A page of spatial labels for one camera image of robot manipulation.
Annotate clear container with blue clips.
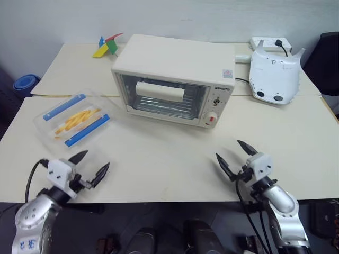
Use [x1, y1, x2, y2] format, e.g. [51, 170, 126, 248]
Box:
[33, 88, 115, 155]

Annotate dark box under table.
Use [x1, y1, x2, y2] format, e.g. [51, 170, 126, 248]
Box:
[309, 200, 339, 239]

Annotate glass oven door with handle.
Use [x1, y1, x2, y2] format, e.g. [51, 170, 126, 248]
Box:
[115, 72, 211, 124]

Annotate white power strip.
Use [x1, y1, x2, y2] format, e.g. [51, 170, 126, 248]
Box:
[248, 37, 293, 53]

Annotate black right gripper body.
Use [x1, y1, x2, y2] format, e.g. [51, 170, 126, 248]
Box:
[234, 165, 256, 184]

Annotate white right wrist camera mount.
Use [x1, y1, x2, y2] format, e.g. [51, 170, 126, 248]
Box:
[246, 152, 274, 184]

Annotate black plug with cable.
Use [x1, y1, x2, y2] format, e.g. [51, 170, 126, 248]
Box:
[274, 39, 290, 57]

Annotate white robot shell cover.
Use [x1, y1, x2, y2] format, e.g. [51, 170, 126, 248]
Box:
[248, 39, 307, 106]

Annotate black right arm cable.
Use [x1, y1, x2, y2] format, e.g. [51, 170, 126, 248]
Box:
[235, 179, 271, 254]

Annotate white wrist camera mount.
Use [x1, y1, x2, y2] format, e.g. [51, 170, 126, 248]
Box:
[246, 152, 274, 184]
[47, 158, 78, 198]

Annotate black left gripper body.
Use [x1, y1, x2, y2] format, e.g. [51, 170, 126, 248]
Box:
[69, 173, 93, 193]

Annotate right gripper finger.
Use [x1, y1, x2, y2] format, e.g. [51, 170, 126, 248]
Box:
[215, 152, 237, 183]
[237, 139, 258, 158]

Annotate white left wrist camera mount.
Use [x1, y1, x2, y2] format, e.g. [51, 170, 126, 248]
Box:
[47, 158, 78, 198]

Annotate cream toaster oven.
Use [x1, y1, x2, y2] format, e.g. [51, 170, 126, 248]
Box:
[111, 33, 237, 129]

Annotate colourful paper pinwheel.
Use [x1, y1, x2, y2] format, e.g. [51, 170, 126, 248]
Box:
[92, 32, 124, 59]

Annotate dark rounded shape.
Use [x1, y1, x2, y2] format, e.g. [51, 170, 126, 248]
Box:
[125, 226, 157, 254]
[183, 219, 226, 254]

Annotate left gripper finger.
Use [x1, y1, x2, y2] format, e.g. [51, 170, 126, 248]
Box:
[69, 150, 89, 166]
[89, 162, 111, 189]

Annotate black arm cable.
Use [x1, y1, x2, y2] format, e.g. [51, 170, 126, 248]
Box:
[235, 179, 271, 254]
[24, 159, 50, 203]

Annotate blue container clip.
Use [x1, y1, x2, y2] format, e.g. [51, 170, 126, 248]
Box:
[64, 114, 111, 147]
[43, 93, 86, 122]

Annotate black chair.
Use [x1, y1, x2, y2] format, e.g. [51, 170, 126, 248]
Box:
[301, 31, 339, 121]

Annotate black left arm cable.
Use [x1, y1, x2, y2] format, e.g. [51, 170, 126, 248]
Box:
[24, 159, 50, 203]

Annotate white timer knob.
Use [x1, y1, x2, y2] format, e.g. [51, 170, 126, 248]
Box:
[203, 112, 219, 126]

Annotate metal oven rack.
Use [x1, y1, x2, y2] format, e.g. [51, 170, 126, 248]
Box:
[131, 95, 202, 117]

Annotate yellow french fries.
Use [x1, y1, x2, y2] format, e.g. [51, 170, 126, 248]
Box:
[53, 108, 103, 140]

